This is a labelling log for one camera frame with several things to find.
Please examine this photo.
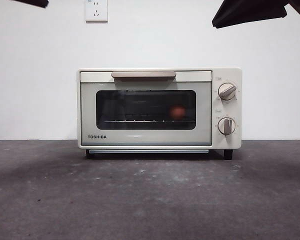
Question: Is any beige temperature knob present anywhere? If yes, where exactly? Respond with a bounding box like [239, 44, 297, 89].
[217, 83, 238, 101]

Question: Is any silver crumb tray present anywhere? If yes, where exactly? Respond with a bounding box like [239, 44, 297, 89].
[88, 149, 209, 154]

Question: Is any white wall socket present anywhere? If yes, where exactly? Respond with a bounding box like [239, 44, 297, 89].
[85, 0, 109, 23]

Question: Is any glass oven door with handle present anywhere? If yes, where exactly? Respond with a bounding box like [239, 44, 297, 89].
[79, 70, 213, 147]

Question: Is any brown egg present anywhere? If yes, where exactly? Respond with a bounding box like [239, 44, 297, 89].
[169, 104, 187, 120]

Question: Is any beige timer knob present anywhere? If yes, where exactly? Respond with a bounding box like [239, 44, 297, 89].
[217, 116, 236, 136]

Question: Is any metal wire oven rack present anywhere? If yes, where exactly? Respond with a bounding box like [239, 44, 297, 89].
[101, 119, 191, 124]

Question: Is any cream Toshiba toaster oven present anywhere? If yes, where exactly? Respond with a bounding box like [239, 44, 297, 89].
[77, 66, 243, 161]

